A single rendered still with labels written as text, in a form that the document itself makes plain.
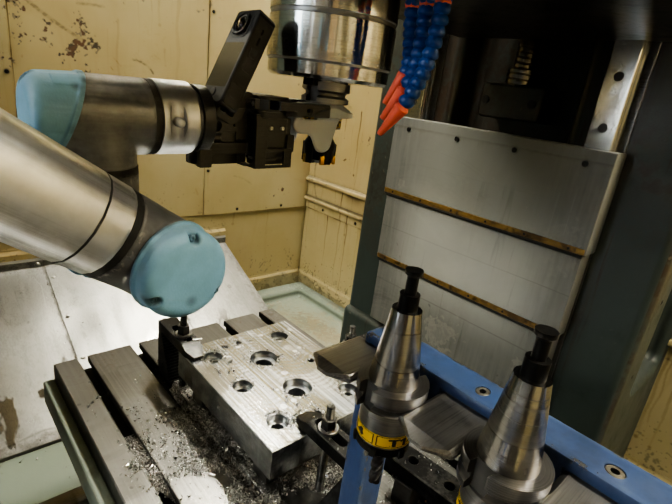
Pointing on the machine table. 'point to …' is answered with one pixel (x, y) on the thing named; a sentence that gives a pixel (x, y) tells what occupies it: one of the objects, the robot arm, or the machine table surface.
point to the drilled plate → (220, 392)
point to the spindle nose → (334, 40)
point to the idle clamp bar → (421, 480)
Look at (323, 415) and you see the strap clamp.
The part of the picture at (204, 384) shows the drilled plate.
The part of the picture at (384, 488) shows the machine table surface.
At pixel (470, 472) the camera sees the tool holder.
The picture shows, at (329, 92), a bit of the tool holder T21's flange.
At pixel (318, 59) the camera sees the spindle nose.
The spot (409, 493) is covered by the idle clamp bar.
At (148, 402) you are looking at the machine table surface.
